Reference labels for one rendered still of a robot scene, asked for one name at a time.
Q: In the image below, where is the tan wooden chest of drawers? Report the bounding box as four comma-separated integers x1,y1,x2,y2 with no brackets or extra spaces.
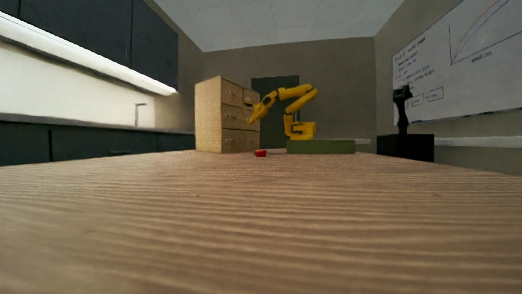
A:
195,76,260,153

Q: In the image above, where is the tan wooden drawer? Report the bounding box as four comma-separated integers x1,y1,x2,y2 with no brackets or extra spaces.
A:
244,110,259,130
243,88,259,110
244,131,259,150
222,79,243,107
222,129,243,152
222,104,243,128

